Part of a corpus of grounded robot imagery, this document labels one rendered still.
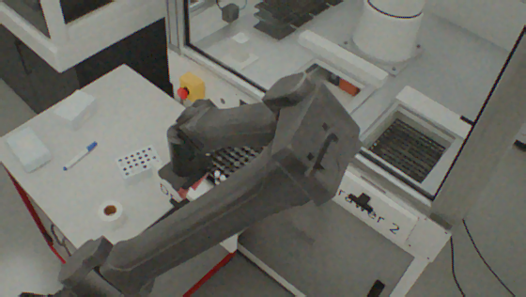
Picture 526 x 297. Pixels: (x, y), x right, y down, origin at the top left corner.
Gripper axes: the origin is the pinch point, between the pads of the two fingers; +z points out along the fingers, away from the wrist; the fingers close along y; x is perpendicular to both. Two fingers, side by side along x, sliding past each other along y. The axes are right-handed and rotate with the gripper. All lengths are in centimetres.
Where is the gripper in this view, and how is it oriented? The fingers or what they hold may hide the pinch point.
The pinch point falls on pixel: (187, 191)
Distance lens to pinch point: 106.8
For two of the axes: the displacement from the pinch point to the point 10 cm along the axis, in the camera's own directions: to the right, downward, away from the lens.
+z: -0.5, 6.6, 7.5
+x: -7.5, -5.2, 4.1
